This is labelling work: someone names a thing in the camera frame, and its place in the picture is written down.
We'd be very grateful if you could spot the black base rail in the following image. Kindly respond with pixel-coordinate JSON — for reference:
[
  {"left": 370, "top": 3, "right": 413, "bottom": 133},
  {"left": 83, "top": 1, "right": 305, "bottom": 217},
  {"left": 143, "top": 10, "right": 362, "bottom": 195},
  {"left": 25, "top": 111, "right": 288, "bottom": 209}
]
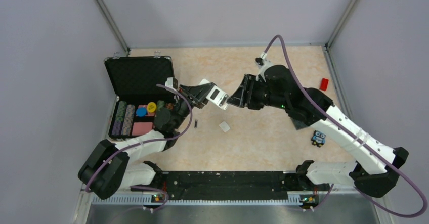
[{"left": 148, "top": 171, "right": 330, "bottom": 210}]

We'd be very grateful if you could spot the black poker chip case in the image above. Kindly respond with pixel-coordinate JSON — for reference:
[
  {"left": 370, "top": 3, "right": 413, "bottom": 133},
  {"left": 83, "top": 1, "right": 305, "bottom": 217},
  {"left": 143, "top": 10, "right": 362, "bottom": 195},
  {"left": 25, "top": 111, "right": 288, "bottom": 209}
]
[{"left": 104, "top": 56, "right": 174, "bottom": 140}]

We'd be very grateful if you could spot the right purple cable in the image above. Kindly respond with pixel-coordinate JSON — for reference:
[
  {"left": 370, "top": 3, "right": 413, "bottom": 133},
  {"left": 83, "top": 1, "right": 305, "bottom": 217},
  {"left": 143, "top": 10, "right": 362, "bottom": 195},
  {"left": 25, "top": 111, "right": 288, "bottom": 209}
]
[{"left": 263, "top": 34, "right": 429, "bottom": 219}]

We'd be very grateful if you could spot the red toy brick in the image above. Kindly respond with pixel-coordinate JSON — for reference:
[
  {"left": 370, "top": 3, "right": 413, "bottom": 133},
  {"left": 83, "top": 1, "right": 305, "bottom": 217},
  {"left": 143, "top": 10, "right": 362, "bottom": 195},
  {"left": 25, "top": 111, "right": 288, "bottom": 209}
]
[{"left": 319, "top": 78, "right": 329, "bottom": 91}]

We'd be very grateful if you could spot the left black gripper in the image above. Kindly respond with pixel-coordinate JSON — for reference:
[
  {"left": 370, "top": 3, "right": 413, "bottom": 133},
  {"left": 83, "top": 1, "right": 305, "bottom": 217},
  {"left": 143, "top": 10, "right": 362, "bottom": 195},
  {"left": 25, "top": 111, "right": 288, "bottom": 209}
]
[{"left": 173, "top": 82, "right": 217, "bottom": 129}]

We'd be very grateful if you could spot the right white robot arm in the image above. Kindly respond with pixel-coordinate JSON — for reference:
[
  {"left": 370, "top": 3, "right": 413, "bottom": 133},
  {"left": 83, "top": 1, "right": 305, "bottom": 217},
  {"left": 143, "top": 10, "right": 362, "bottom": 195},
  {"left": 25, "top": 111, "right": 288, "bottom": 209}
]
[{"left": 227, "top": 65, "right": 408, "bottom": 198}]

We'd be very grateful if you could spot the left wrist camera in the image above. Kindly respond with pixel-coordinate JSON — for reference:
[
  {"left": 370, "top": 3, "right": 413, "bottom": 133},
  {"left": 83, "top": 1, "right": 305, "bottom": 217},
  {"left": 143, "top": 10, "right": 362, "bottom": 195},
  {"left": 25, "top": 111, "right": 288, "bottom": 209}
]
[{"left": 164, "top": 77, "right": 178, "bottom": 90}]

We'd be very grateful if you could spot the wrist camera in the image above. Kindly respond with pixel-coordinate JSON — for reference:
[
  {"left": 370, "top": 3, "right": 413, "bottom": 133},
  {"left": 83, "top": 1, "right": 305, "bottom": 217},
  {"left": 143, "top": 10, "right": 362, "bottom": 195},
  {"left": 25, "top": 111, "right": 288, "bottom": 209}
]
[
  {"left": 164, "top": 77, "right": 178, "bottom": 90},
  {"left": 255, "top": 57, "right": 272, "bottom": 70}
]

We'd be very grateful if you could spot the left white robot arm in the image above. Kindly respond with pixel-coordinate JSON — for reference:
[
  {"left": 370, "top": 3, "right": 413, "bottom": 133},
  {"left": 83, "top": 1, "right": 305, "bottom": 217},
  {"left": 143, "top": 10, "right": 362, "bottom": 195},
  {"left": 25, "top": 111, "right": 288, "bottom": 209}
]
[{"left": 78, "top": 79, "right": 228, "bottom": 199}]

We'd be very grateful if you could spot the purple cable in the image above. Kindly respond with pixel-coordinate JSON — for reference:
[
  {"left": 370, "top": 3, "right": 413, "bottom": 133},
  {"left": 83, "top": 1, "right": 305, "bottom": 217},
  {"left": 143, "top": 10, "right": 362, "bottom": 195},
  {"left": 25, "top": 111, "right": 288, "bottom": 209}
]
[
  {"left": 84, "top": 83, "right": 194, "bottom": 194},
  {"left": 263, "top": 34, "right": 429, "bottom": 219}
]

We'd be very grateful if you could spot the white battery cover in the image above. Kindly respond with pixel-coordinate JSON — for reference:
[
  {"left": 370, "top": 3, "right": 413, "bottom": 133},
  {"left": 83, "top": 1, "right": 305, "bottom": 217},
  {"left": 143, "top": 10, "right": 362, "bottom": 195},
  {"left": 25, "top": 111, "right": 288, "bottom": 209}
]
[{"left": 219, "top": 121, "right": 231, "bottom": 132}]

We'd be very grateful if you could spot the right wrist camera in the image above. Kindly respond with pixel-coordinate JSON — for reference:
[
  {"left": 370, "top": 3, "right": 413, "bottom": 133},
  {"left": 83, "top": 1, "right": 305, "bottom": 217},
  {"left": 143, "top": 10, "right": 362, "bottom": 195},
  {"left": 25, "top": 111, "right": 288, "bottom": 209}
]
[{"left": 255, "top": 57, "right": 272, "bottom": 70}]

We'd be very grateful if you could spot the blue owl toy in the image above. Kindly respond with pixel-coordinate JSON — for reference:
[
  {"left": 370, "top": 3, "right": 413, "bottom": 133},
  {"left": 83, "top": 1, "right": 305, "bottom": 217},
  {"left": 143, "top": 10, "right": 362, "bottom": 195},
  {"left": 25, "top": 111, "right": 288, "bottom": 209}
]
[{"left": 311, "top": 130, "right": 326, "bottom": 148}]

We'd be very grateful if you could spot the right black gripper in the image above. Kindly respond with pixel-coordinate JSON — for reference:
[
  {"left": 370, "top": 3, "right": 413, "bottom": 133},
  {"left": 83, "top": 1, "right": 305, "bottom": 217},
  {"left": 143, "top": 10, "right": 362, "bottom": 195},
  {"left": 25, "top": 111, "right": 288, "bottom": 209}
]
[{"left": 227, "top": 74, "right": 288, "bottom": 110}]

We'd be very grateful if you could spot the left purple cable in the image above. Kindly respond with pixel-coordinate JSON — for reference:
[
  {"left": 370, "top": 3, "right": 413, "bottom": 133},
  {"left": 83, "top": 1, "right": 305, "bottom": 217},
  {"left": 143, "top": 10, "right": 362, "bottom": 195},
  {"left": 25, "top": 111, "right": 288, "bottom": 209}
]
[{"left": 84, "top": 83, "right": 194, "bottom": 194}]

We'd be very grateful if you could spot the dark grey studded baseplate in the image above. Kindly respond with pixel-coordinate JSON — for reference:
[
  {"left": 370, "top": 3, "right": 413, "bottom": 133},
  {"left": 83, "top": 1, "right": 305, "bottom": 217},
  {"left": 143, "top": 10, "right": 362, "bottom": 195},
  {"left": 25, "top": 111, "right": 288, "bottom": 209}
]
[{"left": 291, "top": 117, "right": 314, "bottom": 130}]

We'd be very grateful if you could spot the white remote control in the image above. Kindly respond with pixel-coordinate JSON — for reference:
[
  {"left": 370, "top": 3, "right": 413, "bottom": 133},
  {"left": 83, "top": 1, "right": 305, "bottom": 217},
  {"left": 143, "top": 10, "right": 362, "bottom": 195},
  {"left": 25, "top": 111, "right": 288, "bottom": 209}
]
[{"left": 199, "top": 78, "right": 229, "bottom": 110}]

